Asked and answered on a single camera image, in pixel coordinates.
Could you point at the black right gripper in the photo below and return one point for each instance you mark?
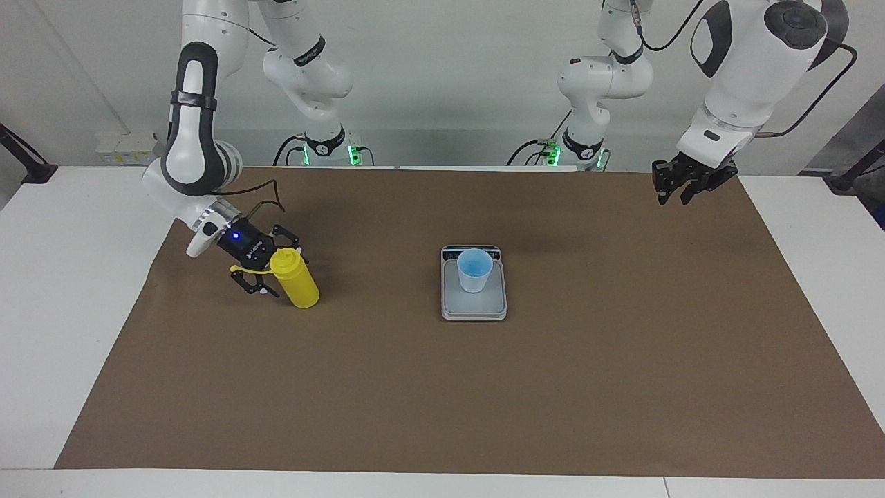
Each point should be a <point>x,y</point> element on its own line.
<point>245,245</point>

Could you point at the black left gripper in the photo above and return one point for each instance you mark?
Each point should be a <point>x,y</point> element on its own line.
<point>698,171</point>

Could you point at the yellow squeeze bottle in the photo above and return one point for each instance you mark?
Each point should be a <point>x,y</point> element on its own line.
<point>297,283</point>

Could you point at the light blue plastic cup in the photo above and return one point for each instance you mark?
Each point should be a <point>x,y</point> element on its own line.
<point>475,273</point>

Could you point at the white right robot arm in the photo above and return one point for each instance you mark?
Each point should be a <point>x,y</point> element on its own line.
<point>190,152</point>

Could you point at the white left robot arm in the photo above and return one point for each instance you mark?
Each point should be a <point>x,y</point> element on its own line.
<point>753,76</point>

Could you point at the silver digital kitchen scale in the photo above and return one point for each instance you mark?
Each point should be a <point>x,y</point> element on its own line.
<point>473,304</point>

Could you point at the black clamp stand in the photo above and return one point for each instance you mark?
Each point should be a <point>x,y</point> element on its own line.
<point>38,171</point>
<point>843,181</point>

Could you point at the white power strip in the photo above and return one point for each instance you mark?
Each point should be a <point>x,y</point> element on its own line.
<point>124,149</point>

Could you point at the brown paper mat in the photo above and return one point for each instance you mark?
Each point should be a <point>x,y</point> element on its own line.
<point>415,401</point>

